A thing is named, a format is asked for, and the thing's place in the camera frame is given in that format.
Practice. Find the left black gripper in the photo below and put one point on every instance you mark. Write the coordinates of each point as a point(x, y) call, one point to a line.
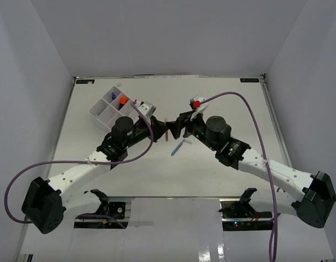
point(159, 128)

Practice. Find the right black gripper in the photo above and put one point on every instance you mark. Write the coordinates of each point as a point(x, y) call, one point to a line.
point(184, 121)

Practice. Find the orange pen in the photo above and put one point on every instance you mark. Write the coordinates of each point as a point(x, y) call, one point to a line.
point(167, 132)

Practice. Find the light blue pen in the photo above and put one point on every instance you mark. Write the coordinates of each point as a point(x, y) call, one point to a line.
point(177, 148)

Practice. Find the orange cap black highlighter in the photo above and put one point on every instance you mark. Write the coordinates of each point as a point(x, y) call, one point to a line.
point(123, 102)

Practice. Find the white divided organizer box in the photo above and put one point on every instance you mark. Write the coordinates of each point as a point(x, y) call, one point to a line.
point(106, 110)

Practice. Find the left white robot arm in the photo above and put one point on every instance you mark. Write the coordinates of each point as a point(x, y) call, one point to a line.
point(49, 201)

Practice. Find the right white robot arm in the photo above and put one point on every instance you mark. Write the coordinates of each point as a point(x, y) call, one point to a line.
point(304, 195)

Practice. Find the right black corner label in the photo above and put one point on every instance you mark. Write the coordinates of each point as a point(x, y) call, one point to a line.
point(249, 80)

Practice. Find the black corner label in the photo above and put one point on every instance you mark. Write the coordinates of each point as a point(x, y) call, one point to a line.
point(85, 81)
point(249, 80)

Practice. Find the left black corner label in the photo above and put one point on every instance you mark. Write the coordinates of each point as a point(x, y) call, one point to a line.
point(85, 81)

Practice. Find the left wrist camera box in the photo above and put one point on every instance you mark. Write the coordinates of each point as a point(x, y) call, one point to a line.
point(146, 108)

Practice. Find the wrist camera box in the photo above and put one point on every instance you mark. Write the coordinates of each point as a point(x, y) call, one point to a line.
point(198, 105)
point(146, 108)

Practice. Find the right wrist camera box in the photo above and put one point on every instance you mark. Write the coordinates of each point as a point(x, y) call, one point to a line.
point(198, 105)

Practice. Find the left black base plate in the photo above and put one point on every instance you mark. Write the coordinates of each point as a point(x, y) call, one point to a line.
point(110, 211)

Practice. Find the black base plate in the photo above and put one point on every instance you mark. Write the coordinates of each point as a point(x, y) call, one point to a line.
point(237, 216)
point(110, 211)

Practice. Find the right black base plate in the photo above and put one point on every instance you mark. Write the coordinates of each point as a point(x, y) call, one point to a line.
point(237, 216)

